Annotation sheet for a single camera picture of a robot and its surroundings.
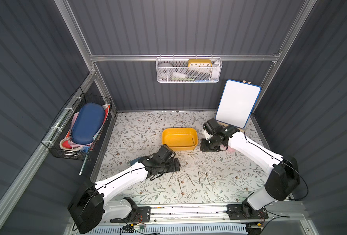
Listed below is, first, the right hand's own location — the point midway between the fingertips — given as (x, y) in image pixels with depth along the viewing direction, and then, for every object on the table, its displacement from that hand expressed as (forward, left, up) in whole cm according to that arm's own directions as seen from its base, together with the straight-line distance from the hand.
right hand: (205, 148), depth 83 cm
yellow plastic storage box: (+16, +14, -14) cm, 26 cm away
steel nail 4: (-11, -2, -14) cm, 18 cm away
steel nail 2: (-14, +8, -14) cm, 21 cm away
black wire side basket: (-8, +68, +21) cm, 71 cm away
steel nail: (-16, +15, -14) cm, 26 cm away
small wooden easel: (+23, -16, -6) cm, 29 cm away
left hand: (-10, +17, -4) cm, 20 cm away
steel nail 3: (-11, +3, -14) cm, 18 cm away
